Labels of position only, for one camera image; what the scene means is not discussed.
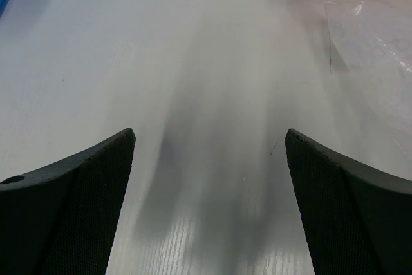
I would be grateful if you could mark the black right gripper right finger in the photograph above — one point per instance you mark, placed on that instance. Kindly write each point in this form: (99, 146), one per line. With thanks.
(356, 219)

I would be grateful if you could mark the clear orange-zip plastic bag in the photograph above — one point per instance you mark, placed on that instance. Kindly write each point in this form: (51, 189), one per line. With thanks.
(375, 36)

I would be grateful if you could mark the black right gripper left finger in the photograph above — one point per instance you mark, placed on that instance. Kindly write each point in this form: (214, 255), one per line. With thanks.
(62, 218)

